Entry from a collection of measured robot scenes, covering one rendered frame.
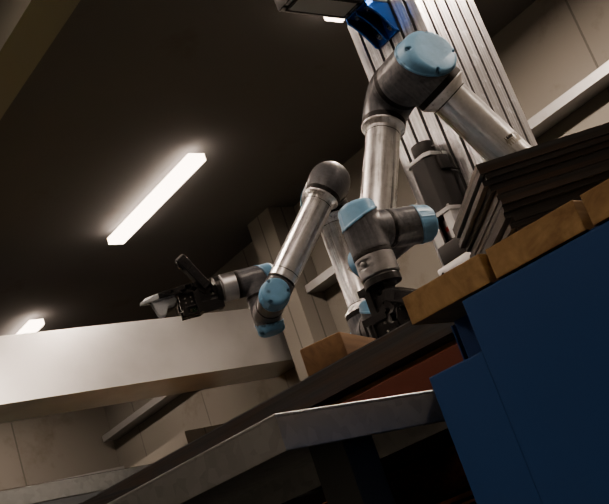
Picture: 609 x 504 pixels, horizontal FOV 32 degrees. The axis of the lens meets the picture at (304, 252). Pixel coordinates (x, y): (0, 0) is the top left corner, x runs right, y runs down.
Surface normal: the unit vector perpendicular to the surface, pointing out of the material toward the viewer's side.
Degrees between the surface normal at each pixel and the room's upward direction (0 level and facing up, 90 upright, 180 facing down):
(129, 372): 90
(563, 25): 90
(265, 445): 90
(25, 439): 90
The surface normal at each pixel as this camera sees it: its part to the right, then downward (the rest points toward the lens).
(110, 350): 0.56, -0.43
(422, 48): 0.32, -0.51
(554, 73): -0.77, 0.05
